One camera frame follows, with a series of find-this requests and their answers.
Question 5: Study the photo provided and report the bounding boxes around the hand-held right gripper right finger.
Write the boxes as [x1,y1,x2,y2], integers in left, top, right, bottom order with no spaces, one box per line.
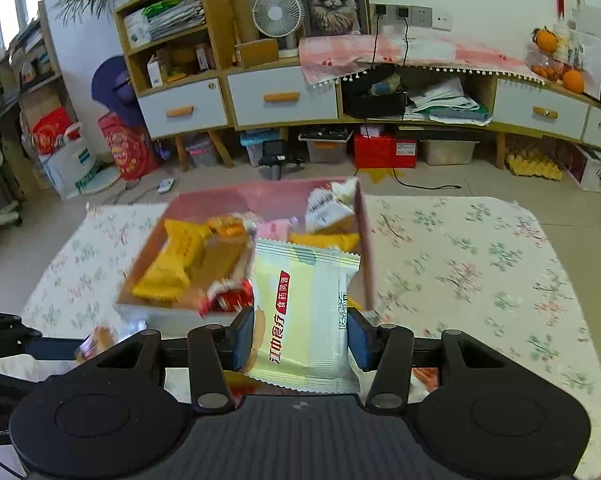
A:
[347,309,504,409]

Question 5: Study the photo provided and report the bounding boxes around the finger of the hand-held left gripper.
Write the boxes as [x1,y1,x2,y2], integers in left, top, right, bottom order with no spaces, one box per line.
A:
[0,310,86,362]
[0,367,38,405]

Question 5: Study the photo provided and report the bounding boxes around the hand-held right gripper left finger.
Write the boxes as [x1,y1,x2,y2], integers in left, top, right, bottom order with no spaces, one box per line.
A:
[98,305,256,411]

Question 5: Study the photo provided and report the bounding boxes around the clear cookie packet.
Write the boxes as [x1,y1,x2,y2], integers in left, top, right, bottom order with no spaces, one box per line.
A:
[75,326,114,364]
[205,212,257,239]

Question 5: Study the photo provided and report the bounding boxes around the red snack packet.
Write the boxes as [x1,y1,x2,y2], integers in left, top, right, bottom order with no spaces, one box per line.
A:
[198,277,254,317]

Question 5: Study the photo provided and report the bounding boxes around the pale green snack packet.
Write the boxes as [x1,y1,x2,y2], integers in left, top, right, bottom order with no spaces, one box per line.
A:
[239,237,362,394]

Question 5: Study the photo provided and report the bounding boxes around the golden brown snack bar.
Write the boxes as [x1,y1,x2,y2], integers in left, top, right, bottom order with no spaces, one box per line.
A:
[190,239,254,292]

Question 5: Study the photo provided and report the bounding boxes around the pink cardboard box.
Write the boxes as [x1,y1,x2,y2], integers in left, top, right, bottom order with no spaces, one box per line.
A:
[114,177,376,332]

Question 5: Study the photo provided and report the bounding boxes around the pink snack packet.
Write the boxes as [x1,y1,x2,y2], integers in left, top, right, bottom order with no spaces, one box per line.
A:
[257,217,301,241]

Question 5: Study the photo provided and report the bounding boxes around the clear bread packet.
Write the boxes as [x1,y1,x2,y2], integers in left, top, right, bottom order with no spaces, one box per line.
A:
[305,180,360,234]

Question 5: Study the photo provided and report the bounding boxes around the orange snack packet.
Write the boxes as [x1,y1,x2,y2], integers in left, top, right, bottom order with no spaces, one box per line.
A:
[411,367,440,393]

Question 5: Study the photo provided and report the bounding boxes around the yellow snack packet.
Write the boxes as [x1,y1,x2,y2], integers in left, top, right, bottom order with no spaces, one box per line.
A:
[289,231,361,254]
[132,219,211,304]

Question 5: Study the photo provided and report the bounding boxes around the yellow paper star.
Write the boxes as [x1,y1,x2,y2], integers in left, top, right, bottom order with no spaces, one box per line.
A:
[363,165,404,186]

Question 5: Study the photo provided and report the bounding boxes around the white sack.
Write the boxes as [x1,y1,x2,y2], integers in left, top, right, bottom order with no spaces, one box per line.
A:
[40,135,101,196]

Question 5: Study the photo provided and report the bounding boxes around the black device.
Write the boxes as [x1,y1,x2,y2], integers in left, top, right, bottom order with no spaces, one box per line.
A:
[259,140,304,181]

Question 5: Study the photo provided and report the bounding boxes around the small clear storage bin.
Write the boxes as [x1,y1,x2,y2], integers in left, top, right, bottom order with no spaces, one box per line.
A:
[185,135,218,168]

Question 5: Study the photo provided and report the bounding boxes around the blue lidded storage bin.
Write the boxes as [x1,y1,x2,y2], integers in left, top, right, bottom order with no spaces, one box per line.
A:
[240,130,281,166]

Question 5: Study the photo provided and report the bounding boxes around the red storage box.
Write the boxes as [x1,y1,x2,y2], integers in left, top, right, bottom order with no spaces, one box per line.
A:
[355,132,417,168]

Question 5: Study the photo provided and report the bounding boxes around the white lidded storage bin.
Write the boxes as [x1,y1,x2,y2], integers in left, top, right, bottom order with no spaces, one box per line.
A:
[421,137,481,166]

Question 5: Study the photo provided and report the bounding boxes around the red printed bag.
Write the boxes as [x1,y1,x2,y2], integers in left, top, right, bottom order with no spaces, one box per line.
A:
[98,112,158,181]

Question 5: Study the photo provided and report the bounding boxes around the red gift bag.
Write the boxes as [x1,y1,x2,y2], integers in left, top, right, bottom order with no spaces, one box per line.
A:
[33,107,81,156]

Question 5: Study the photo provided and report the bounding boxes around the black box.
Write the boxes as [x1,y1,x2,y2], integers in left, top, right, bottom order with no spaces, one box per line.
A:
[341,80,406,118]

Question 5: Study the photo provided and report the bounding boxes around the yellow egg tray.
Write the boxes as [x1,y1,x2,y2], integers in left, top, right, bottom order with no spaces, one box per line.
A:
[505,152,564,181]

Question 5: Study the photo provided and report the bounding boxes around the pile of papers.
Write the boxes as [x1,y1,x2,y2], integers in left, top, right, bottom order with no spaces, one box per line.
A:
[405,77,494,126]

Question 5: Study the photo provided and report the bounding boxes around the green blue pouch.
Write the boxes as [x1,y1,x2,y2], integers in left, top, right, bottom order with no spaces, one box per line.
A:
[371,72,401,97]

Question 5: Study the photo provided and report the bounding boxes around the purple hat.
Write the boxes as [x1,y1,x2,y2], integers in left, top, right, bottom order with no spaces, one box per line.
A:
[91,56,146,126]

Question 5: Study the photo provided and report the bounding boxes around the cluttered side shelf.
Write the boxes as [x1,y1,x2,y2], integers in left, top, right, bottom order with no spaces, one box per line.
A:
[0,0,66,126]

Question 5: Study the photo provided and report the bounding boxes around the small cardboard box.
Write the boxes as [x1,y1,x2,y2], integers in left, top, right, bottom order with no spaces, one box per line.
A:
[234,38,280,68]

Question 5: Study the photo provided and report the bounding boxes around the long wooden drawer cabinet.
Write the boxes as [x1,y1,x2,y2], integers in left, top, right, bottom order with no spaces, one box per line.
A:
[224,55,601,171]

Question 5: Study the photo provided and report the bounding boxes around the white printed box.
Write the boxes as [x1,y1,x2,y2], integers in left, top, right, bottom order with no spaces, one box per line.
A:
[573,147,601,193]

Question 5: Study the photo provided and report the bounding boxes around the pink cloth with pompom trim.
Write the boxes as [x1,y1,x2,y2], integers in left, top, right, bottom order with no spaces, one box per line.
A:
[299,27,546,86]

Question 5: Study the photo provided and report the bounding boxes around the wooden shelf cabinet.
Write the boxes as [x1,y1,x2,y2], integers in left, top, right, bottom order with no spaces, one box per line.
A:
[114,0,237,172]

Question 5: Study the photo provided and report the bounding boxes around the small white desk fan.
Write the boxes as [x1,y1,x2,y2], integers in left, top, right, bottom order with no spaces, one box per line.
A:
[253,0,304,58]

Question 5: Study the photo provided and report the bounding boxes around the stack of papers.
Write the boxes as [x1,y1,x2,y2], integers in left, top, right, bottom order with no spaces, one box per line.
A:
[124,0,206,43]

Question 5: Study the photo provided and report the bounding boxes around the bag of oranges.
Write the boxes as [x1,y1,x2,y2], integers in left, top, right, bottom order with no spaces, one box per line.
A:
[525,52,564,81]

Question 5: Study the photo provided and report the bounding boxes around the oranges on cabinet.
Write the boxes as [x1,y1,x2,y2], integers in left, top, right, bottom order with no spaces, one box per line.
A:
[555,22,601,96]

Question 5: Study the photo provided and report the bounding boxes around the thin black cable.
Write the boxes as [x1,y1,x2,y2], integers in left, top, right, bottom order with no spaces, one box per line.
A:
[0,445,26,480]

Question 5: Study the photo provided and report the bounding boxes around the black floor cable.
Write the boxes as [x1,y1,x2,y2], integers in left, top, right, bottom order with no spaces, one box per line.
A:
[391,165,462,192]

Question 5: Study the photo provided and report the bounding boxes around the black power cable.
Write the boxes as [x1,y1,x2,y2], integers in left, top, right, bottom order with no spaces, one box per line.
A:
[365,7,396,66]
[398,7,412,68]

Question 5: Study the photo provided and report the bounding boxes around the grey wall socket panel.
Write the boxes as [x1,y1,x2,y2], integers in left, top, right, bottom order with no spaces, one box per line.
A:
[371,4,434,26]

